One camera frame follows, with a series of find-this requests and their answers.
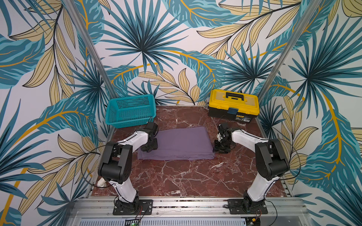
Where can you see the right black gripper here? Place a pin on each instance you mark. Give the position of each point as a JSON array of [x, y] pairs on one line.
[[220, 146]]

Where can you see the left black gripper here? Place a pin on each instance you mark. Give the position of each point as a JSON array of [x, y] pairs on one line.
[[154, 146]]

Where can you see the purple long pants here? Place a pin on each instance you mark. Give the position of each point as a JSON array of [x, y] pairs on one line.
[[181, 144]]

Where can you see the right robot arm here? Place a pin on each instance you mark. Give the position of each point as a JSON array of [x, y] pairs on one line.
[[270, 157]]

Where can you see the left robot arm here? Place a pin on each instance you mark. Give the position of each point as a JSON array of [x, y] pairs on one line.
[[116, 161]]

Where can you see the teal plastic basket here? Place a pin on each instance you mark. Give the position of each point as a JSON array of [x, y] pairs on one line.
[[131, 111]]

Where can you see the yellow black toolbox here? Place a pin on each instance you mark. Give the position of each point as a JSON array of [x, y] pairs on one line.
[[233, 106]]

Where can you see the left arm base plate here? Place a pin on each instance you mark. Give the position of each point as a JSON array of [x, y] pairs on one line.
[[138, 207]]

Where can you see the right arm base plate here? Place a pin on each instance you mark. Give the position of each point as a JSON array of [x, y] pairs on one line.
[[245, 206]]

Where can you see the white cable connector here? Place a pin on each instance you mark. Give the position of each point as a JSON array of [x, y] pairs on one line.
[[101, 183]]

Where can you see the right aluminium frame post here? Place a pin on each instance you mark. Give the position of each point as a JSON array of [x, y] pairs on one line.
[[310, 10]]

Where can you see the aluminium frame post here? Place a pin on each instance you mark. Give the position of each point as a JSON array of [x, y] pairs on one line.
[[78, 22], [310, 10]]

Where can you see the front aluminium rail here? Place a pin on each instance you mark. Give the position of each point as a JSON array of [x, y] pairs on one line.
[[194, 211]]

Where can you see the left aluminium frame post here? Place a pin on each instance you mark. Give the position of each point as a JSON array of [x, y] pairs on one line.
[[78, 22]]

